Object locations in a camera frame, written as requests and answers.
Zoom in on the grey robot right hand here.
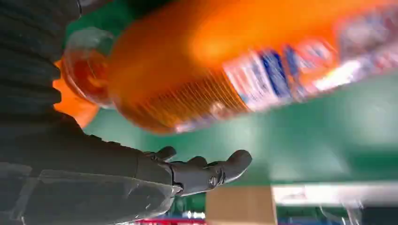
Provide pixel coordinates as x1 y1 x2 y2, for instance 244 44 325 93
0 112 253 225

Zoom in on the brown cardboard box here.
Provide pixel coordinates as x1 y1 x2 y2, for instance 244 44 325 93
205 186 278 225

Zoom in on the white table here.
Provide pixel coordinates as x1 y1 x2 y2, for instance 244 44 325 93
271 182 398 208

